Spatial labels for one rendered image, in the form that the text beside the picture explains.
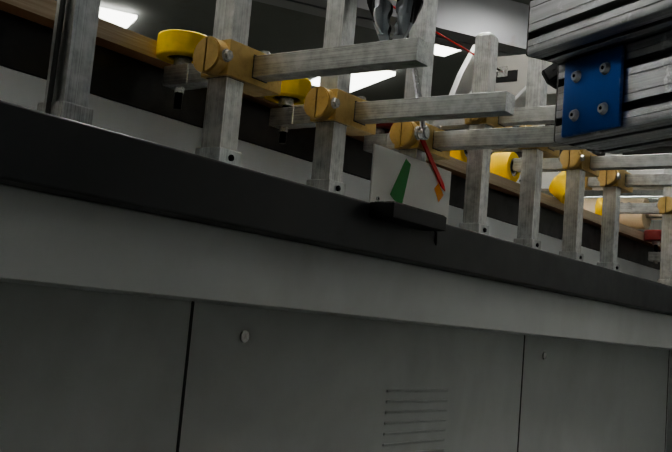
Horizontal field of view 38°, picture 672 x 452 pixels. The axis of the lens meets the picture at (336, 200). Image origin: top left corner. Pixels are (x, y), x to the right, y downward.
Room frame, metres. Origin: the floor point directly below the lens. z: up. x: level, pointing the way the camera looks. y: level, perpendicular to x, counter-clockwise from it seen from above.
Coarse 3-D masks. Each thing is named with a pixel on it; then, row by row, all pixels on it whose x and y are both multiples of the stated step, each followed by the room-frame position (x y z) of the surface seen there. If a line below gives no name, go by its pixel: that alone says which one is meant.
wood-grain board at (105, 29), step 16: (0, 0) 1.21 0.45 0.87; (16, 0) 1.22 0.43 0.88; (32, 0) 1.24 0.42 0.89; (48, 0) 1.26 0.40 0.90; (32, 16) 1.26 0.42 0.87; (48, 16) 1.27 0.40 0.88; (112, 32) 1.36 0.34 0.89; (128, 32) 1.38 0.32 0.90; (112, 48) 1.39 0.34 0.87; (128, 48) 1.38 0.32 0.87; (144, 48) 1.41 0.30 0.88; (160, 64) 1.46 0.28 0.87; (448, 160) 2.16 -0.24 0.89; (464, 176) 2.26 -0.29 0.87; (496, 176) 2.35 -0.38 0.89; (512, 192) 2.44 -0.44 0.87; (560, 208) 2.68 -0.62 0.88; (592, 224) 2.94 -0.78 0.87; (640, 240) 3.26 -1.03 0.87
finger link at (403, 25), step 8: (400, 0) 1.48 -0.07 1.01; (408, 0) 1.47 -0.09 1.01; (400, 8) 1.44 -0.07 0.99; (408, 8) 1.47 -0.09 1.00; (400, 16) 1.44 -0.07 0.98; (408, 16) 1.47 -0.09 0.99; (400, 24) 1.45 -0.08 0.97; (408, 24) 1.47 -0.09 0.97; (400, 32) 1.47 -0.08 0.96; (408, 32) 1.48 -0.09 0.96
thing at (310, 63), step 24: (336, 48) 1.23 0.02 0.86; (360, 48) 1.21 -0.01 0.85; (384, 48) 1.19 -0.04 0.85; (408, 48) 1.17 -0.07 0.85; (168, 72) 1.41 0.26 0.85; (192, 72) 1.38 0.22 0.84; (264, 72) 1.30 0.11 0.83; (288, 72) 1.28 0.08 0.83; (312, 72) 1.26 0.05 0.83; (336, 72) 1.25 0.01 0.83; (360, 72) 1.24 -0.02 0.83
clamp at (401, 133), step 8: (392, 128) 1.69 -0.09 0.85; (400, 128) 1.68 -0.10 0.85; (408, 128) 1.67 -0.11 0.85; (432, 128) 1.71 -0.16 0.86; (392, 136) 1.69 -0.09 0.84; (400, 136) 1.68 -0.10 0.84; (408, 136) 1.67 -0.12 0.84; (432, 136) 1.72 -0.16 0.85; (400, 144) 1.68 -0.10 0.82; (408, 144) 1.67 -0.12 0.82; (416, 144) 1.68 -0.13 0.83; (432, 144) 1.72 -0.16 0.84; (432, 152) 1.72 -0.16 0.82; (440, 152) 1.74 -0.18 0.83; (448, 152) 1.76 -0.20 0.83
